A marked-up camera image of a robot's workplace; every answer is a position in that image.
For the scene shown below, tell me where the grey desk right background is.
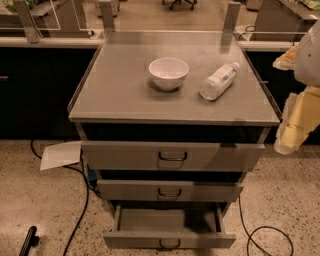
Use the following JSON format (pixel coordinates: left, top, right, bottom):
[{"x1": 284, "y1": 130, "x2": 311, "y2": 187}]
[{"x1": 251, "y1": 0, "x2": 320, "y2": 42}]

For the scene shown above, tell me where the grey post right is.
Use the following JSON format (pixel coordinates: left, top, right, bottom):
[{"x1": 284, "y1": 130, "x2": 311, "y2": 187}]
[{"x1": 223, "y1": 2, "x2": 241, "y2": 32}]

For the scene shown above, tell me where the black office chair base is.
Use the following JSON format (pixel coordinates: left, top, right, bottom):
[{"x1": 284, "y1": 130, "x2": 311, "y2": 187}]
[{"x1": 161, "y1": 0, "x2": 198, "y2": 11}]

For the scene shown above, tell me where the grey top drawer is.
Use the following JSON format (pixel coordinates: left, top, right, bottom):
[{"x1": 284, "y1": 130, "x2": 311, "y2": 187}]
[{"x1": 81, "y1": 141, "x2": 265, "y2": 172}]

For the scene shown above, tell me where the black cable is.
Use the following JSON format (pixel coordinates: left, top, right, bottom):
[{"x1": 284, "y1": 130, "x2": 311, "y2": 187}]
[
  {"x1": 30, "y1": 139, "x2": 102, "y2": 256},
  {"x1": 237, "y1": 195, "x2": 295, "y2": 256}
]

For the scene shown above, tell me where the grey post left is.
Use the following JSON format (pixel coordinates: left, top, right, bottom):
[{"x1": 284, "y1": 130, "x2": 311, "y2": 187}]
[{"x1": 13, "y1": 0, "x2": 41, "y2": 44}]

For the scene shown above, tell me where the grey middle drawer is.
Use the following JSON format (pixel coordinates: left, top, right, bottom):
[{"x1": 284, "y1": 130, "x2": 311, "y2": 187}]
[{"x1": 98, "y1": 180, "x2": 243, "y2": 202}]

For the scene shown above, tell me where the grey bottom drawer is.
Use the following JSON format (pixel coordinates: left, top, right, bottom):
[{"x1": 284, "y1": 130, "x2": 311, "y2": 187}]
[{"x1": 104, "y1": 203, "x2": 236, "y2": 250}]

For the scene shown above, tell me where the white paper sheet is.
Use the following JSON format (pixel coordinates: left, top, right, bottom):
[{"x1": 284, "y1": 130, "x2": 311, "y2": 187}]
[{"x1": 40, "y1": 141, "x2": 81, "y2": 171}]

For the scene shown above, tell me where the clear plastic water bottle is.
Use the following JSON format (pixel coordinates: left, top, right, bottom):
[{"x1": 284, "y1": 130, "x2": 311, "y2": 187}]
[{"x1": 199, "y1": 62, "x2": 240, "y2": 101}]

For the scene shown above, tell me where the black cable right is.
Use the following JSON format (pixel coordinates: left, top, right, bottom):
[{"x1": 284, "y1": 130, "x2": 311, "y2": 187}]
[{"x1": 237, "y1": 195, "x2": 295, "y2": 256}]

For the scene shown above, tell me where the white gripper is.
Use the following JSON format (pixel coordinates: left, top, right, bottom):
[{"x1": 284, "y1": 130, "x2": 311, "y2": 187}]
[{"x1": 274, "y1": 86, "x2": 320, "y2": 155}]

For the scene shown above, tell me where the white bowl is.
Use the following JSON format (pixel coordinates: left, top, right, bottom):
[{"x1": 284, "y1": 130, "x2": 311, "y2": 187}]
[{"x1": 148, "y1": 57, "x2": 189, "y2": 91}]

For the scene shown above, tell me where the grey post middle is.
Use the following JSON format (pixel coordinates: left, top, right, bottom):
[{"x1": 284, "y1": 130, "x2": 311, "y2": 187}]
[{"x1": 99, "y1": 0, "x2": 115, "y2": 33}]

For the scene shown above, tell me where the grey post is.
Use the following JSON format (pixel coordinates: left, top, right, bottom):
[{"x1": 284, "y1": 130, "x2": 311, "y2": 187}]
[
  {"x1": 13, "y1": 0, "x2": 41, "y2": 44},
  {"x1": 99, "y1": 0, "x2": 115, "y2": 33},
  {"x1": 223, "y1": 2, "x2": 241, "y2": 32}
]

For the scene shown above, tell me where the grey drawer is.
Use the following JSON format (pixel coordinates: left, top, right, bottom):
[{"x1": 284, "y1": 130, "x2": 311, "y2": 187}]
[
  {"x1": 81, "y1": 141, "x2": 265, "y2": 172},
  {"x1": 104, "y1": 203, "x2": 236, "y2": 250},
  {"x1": 98, "y1": 180, "x2": 243, "y2": 202}
]

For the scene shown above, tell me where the black cable left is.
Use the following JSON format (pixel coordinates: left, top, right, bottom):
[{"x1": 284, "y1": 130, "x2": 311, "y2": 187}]
[{"x1": 30, "y1": 139, "x2": 102, "y2": 256}]

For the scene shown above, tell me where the black bar object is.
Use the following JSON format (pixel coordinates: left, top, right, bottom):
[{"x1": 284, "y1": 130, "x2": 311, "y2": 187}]
[{"x1": 19, "y1": 226, "x2": 39, "y2": 256}]

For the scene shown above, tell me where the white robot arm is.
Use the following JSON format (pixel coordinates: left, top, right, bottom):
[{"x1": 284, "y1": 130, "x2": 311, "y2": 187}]
[{"x1": 274, "y1": 21, "x2": 320, "y2": 155}]

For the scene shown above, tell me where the grey drawer cabinet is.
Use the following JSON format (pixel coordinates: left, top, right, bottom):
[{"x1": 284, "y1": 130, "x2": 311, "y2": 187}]
[{"x1": 69, "y1": 32, "x2": 279, "y2": 210}]

